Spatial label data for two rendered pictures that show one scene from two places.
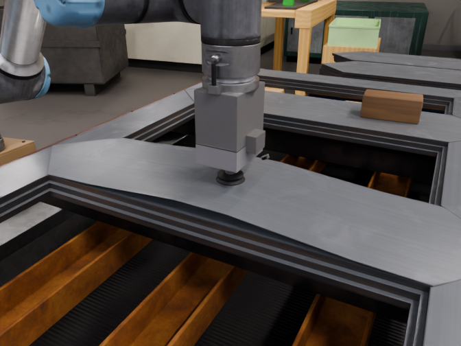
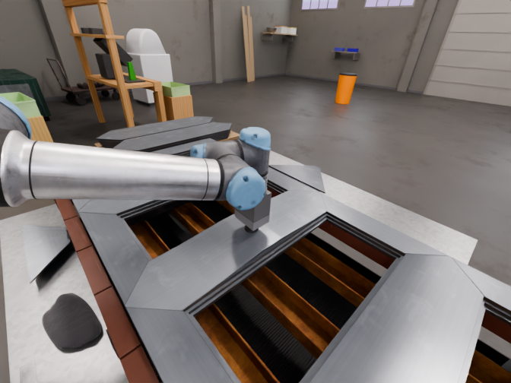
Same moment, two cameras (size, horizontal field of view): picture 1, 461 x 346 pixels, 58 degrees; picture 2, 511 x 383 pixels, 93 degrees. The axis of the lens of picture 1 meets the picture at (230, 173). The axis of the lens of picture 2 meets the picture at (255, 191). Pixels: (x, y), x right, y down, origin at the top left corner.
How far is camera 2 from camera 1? 0.68 m
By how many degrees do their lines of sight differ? 62
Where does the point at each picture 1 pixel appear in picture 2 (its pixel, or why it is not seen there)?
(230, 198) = (269, 233)
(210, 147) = (259, 219)
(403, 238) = (304, 205)
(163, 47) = not seen: outside the picture
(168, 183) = (242, 249)
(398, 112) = not seen: hidden behind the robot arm
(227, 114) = (267, 201)
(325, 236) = (299, 219)
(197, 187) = (254, 240)
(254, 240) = (290, 238)
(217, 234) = (280, 247)
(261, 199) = (272, 225)
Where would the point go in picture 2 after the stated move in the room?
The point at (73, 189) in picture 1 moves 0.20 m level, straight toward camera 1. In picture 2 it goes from (207, 298) to (292, 295)
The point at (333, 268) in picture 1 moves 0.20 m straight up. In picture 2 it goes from (311, 226) to (322, 172)
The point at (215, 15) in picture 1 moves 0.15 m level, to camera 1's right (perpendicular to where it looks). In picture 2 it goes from (265, 164) to (280, 144)
